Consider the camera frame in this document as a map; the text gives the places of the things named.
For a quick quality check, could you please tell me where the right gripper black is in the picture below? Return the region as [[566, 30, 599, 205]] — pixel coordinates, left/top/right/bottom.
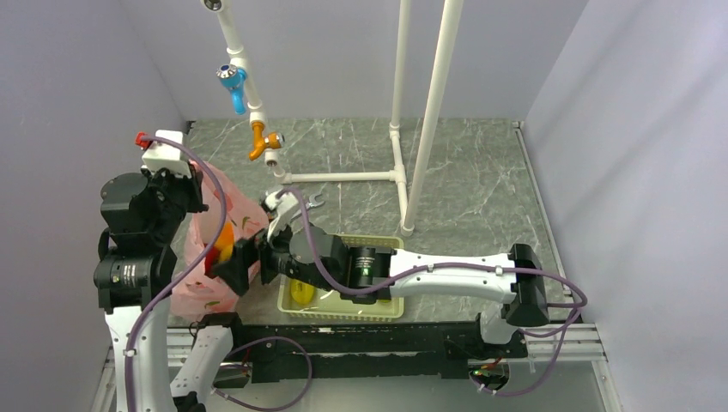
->
[[212, 209, 337, 295]]

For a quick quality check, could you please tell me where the pink plastic bag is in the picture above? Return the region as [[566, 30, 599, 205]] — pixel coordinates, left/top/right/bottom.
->
[[171, 166, 268, 321]]

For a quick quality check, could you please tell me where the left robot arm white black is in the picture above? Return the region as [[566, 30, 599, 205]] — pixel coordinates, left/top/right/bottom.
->
[[94, 169, 212, 411]]

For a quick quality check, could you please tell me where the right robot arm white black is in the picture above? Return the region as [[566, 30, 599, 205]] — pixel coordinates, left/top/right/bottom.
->
[[210, 226, 549, 356]]

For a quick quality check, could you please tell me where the orange yellow fake mango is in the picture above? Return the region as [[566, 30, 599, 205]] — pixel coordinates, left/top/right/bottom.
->
[[213, 221, 235, 263]]

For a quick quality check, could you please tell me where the pale green plastic basket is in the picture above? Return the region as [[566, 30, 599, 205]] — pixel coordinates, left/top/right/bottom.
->
[[277, 233, 405, 322]]

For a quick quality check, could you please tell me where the silver open-end wrench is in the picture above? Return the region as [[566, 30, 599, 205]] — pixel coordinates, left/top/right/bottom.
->
[[304, 193, 325, 210]]

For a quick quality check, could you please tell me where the orange tap valve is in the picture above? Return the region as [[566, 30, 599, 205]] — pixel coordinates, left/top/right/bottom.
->
[[248, 121, 285, 161]]

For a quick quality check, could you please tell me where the blue tap valve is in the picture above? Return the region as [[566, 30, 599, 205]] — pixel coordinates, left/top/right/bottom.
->
[[216, 64, 247, 115]]

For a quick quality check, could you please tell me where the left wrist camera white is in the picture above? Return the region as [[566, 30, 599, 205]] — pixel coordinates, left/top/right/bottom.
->
[[135, 132, 191, 178]]

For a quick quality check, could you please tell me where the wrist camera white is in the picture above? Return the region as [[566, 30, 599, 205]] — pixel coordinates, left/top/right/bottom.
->
[[261, 186, 301, 243], [135, 132, 191, 178]]

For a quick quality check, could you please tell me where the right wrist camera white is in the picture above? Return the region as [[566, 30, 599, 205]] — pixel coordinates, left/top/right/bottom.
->
[[261, 186, 301, 243]]

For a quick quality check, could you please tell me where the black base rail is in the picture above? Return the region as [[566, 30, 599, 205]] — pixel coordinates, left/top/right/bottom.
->
[[224, 321, 530, 383]]

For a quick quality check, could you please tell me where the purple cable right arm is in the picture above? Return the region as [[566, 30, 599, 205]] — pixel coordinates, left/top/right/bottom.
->
[[277, 187, 589, 399]]

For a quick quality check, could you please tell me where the white PVC pipe frame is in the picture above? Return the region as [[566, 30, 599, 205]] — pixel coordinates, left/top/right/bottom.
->
[[200, 0, 465, 238]]

